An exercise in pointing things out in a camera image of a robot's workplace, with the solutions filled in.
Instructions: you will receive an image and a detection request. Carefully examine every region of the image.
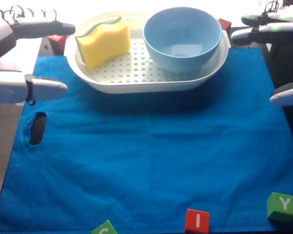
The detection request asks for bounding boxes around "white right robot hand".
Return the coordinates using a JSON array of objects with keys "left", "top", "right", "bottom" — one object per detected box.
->
[{"left": 230, "top": 0, "right": 293, "bottom": 107}]

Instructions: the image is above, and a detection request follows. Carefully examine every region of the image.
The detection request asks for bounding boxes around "yellow green sponge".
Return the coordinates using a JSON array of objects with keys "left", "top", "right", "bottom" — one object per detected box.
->
[{"left": 75, "top": 16, "right": 132, "bottom": 70}]

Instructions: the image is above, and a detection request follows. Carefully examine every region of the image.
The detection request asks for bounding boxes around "plain red block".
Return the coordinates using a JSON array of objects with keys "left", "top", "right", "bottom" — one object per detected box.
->
[{"left": 217, "top": 18, "right": 232, "bottom": 37}]

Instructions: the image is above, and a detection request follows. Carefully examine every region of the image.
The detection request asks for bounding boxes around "green block letter C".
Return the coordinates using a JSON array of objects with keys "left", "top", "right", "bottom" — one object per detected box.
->
[{"left": 90, "top": 220, "right": 118, "bottom": 234}]

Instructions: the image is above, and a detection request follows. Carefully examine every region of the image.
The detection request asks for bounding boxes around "light blue bowl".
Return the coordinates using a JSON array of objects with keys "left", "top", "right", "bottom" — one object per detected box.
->
[{"left": 142, "top": 6, "right": 223, "bottom": 73}]

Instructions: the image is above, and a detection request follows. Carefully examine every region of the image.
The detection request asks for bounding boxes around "green block letter Y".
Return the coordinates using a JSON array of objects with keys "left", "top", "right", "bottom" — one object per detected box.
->
[{"left": 267, "top": 192, "right": 293, "bottom": 223}]

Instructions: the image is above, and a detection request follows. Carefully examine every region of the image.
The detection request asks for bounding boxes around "black oval table mount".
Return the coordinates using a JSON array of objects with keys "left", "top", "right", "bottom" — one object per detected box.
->
[{"left": 28, "top": 111, "right": 47, "bottom": 146}]

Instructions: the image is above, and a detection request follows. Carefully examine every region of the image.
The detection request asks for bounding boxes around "blue cloth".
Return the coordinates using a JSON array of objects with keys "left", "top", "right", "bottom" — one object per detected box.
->
[{"left": 0, "top": 47, "right": 293, "bottom": 234}]

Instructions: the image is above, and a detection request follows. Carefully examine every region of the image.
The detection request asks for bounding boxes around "white perforated drain tray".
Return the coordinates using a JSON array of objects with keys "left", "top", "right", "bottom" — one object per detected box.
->
[{"left": 63, "top": 11, "right": 231, "bottom": 95}]

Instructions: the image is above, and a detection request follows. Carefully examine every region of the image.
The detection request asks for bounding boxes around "red block letter G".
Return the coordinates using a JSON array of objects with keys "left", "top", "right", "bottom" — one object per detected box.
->
[{"left": 47, "top": 35, "right": 68, "bottom": 56}]

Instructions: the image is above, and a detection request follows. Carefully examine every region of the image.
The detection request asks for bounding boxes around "red block letter I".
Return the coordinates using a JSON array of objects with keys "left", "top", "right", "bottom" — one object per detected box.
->
[{"left": 184, "top": 209, "right": 210, "bottom": 234}]

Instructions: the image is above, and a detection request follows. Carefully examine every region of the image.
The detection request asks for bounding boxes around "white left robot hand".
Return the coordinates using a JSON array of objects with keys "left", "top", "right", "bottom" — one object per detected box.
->
[{"left": 0, "top": 4, "right": 76, "bottom": 107}]

